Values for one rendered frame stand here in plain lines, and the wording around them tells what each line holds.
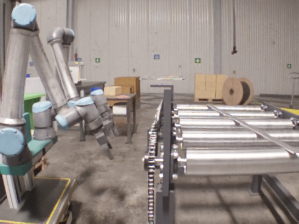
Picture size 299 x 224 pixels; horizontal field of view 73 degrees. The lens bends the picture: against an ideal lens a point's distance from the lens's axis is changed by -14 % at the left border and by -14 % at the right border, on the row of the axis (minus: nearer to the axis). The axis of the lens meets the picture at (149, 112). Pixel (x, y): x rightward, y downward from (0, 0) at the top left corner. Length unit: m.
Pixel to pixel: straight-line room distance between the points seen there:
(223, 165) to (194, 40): 10.84
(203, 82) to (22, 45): 8.03
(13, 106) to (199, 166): 0.87
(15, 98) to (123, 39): 10.79
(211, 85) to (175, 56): 3.30
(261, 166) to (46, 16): 13.18
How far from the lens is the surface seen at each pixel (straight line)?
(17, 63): 1.16
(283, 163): 1.02
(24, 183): 1.94
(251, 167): 0.96
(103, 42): 12.01
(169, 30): 11.64
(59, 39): 1.72
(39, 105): 1.77
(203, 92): 8.84
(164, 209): 1.01
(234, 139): 1.22
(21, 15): 1.17
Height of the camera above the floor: 1.23
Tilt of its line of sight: 11 degrees down
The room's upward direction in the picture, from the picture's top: straight up
